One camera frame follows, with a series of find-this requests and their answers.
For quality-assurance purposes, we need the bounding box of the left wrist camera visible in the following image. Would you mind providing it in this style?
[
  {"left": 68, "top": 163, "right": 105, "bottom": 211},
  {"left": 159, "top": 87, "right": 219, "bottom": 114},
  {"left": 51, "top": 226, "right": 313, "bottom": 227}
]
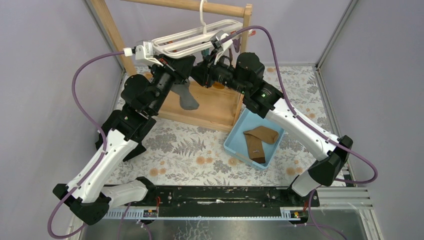
[{"left": 122, "top": 40, "right": 164, "bottom": 67}]

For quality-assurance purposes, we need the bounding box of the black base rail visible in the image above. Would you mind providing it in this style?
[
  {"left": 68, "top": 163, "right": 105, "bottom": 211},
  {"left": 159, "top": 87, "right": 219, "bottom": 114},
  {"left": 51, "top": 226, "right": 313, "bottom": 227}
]
[{"left": 132, "top": 185, "right": 320, "bottom": 218}]

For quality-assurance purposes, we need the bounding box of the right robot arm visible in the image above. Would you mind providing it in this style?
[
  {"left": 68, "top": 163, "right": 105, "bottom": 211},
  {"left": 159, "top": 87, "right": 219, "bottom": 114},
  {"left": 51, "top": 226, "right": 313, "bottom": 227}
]
[{"left": 190, "top": 52, "right": 353, "bottom": 206}]

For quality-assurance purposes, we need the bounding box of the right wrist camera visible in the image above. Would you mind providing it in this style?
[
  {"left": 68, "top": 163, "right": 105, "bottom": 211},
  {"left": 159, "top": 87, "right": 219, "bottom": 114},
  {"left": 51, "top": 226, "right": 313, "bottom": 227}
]
[{"left": 210, "top": 30, "right": 233, "bottom": 65}]

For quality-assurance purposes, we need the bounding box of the light blue plastic basket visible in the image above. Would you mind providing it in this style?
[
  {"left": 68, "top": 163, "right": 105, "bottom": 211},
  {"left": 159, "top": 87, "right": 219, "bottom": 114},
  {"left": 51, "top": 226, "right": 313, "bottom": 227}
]
[{"left": 223, "top": 109, "right": 285, "bottom": 171}]

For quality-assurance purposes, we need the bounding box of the purple cable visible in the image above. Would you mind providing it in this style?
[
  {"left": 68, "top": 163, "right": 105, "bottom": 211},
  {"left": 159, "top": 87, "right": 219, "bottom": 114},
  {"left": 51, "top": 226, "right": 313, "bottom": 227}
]
[
  {"left": 47, "top": 51, "right": 127, "bottom": 240},
  {"left": 218, "top": 25, "right": 379, "bottom": 240}
]

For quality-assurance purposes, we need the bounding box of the mustard yellow sock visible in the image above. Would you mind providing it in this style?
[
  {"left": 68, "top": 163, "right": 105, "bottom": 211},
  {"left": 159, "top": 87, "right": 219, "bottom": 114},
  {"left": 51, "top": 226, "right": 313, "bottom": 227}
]
[{"left": 212, "top": 82, "right": 225, "bottom": 90}]

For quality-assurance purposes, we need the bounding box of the wooden clothes rack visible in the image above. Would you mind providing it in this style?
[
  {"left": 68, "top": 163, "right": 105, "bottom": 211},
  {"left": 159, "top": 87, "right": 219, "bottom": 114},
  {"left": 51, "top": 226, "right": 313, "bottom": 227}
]
[{"left": 89, "top": 0, "right": 253, "bottom": 133}]

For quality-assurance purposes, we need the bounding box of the brown sock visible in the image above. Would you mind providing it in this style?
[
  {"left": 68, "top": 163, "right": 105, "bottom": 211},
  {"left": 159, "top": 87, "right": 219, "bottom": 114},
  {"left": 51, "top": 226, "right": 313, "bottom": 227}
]
[{"left": 243, "top": 126, "right": 279, "bottom": 164}]

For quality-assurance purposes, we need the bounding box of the grey sock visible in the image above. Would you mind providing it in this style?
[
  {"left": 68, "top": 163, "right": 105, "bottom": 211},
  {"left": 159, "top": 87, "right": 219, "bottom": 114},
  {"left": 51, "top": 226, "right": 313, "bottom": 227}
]
[{"left": 171, "top": 81, "right": 200, "bottom": 111}]

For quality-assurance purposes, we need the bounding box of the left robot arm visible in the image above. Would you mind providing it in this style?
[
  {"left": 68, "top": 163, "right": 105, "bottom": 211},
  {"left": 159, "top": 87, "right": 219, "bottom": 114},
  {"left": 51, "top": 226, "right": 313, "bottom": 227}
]
[{"left": 53, "top": 54, "right": 196, "bottom": 226}]

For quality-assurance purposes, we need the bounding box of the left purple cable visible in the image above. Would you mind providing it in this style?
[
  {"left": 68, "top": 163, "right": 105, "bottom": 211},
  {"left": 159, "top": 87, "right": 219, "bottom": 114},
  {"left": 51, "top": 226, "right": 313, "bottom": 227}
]
[{"left": 47, "top": 51, "right": 127, "bottom": 240}]

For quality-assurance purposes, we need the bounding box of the white plastic clip hanger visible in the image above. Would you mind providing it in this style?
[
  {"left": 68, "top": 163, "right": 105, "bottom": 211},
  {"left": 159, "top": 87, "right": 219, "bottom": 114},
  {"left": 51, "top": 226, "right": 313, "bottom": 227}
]
[{"left": 151, "top": 0, "right": 243, "bottom": 59}]

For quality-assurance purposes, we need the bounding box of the teal clothes clip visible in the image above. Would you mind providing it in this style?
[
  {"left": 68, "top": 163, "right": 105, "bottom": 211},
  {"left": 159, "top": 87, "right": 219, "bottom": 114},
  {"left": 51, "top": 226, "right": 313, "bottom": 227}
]
[{"left": 201, "top": 49, "right": 210, "bottom": 58}]

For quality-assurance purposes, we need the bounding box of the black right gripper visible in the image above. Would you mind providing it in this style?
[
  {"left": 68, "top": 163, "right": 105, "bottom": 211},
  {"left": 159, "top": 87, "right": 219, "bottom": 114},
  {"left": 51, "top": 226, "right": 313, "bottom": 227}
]
[{"left": 187, "top": 49, "right": 249, "bottom": 96}]

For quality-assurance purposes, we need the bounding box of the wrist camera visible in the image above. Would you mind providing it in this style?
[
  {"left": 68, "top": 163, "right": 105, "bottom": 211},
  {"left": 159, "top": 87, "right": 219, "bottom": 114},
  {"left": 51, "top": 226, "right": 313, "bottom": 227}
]
[
  {"left": 210, "top": 30, "right": 233, "bottom": 65},
  {"left": 122, "top": 40, "right": 164, "bottom": 67}
]

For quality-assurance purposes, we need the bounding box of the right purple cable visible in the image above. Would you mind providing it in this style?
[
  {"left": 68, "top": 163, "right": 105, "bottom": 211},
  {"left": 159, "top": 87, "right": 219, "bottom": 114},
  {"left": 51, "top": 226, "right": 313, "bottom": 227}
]
[{"left": 218, "top": 25, "right": 379, "bottom": 240}]

